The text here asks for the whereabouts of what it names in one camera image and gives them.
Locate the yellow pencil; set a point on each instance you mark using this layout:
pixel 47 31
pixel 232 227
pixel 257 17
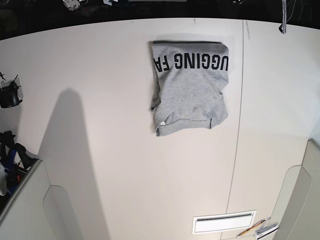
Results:
pixel 260 223

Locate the black cup-shaped holder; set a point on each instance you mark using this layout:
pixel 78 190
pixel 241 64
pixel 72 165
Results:
pixel 9 95

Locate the white rectangular slot plate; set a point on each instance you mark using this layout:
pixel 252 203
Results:
pixel 223 222

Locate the grey T-shirt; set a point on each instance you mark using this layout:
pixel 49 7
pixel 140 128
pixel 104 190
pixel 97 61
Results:
pixel 189 78

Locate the black and blue tool pile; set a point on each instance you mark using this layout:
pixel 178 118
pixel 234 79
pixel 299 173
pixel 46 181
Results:
pixel 14 163

